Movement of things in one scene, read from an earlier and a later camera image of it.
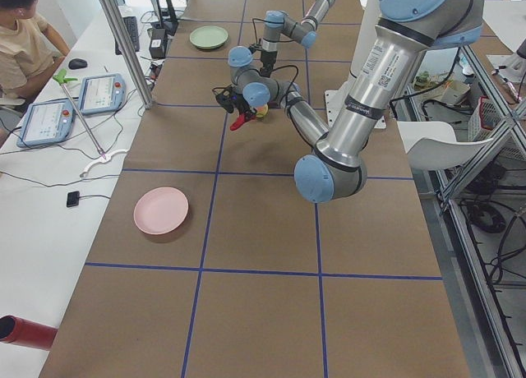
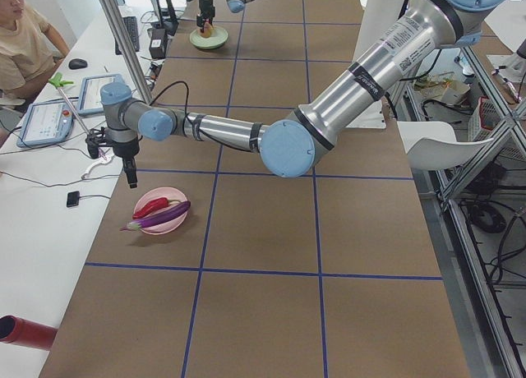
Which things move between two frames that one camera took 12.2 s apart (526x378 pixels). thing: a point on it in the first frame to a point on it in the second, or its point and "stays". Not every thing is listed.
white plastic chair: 431,145 stays
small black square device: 72,199 stays
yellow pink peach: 262,111 to 208,29
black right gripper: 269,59 to 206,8
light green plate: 208,37 stays
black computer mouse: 77,63 stays
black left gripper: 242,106 to 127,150
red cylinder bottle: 19,331 stays
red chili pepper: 241,120 to 154,205
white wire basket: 483,118 stays
